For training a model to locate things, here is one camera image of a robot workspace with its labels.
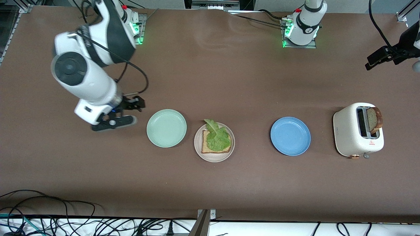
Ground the green lettuce leaf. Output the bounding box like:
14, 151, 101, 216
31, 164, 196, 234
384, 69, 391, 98
204, 119, 231, 152

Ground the beige plate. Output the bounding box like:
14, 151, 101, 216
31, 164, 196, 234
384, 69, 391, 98
194, 122, 235, 163

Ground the thin black cable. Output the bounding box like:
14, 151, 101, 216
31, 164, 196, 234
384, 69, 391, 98
258, 9, 286, 20

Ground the mint green plate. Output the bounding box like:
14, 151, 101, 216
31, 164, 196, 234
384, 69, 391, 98
146, 109, 187, 148

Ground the grey metal fixture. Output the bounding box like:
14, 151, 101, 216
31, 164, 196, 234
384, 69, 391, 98
191, 0, 241, 10

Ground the white two-slot toaster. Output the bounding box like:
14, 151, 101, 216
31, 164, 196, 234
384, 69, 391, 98
333, 102, 384, 160

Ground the aluminium frame profile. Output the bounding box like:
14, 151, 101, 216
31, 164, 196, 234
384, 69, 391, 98
0, 0, 43, 14
396, 0, 420, 23

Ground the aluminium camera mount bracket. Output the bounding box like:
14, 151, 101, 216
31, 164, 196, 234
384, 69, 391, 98
189, 209, 217, 236

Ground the black braided cable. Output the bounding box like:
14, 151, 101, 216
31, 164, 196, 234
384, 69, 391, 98
230, 13, 289, 28

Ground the brown bread slice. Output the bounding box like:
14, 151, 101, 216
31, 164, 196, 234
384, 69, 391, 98
366, 107, 383, 134
201, 130, 232, 154

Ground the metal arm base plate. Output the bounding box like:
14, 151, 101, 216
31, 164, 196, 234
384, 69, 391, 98
131, 13, 147, 45
281, 17, 317, 49

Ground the black looped floor cable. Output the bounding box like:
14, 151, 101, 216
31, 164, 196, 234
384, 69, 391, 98
0, 189, 99, 217

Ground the teal cable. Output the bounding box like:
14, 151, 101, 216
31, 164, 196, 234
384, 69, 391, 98
0, 213, 41, 236

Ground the aluminium table edge rail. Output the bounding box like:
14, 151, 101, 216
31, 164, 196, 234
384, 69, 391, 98
0, 13, 22, 66

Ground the blue plate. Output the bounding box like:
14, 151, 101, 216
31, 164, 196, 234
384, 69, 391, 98
270, 117, 311, 156

